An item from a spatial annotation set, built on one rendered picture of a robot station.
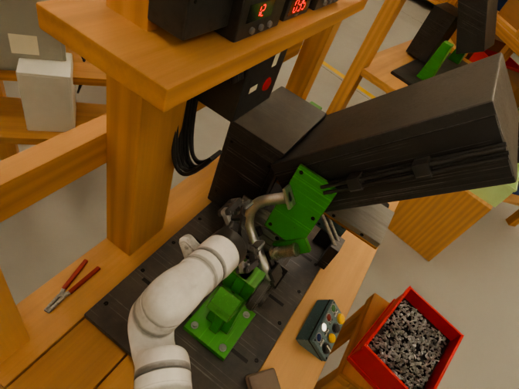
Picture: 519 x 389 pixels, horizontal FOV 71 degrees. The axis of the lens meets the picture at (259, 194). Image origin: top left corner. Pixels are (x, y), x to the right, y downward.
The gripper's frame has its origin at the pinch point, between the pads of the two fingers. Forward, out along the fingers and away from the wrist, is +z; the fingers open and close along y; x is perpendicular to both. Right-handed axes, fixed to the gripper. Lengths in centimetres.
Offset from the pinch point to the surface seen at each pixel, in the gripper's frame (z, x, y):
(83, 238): 56, 141, -18
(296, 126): 37.0, -0.9, 15.2
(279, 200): 14.7, -0.2, 0.0
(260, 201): 14.7, 5.3, 0.4
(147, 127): -8.3, 12.4, 25.4
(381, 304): 50, -10, -53
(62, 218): 57, 154, -5
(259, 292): -6.2, -0.2, -13.1
